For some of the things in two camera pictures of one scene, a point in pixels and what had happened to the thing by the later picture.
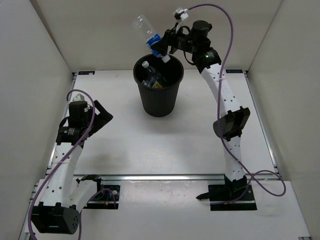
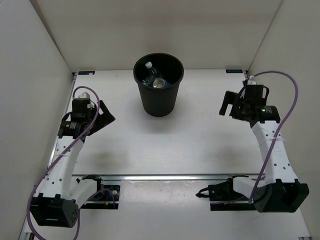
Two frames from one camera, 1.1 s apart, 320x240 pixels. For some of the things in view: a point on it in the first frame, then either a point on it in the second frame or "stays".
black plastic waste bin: [159, 102] stays
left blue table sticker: [86, 72] stays
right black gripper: [162, 46] to [229, 99]
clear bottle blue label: [142, 23] to [159, 83]
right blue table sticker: [234, 71] stays
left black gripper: [101, 119] stays
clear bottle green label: [158, 76] to [151, 75]
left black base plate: [107, 197] stays
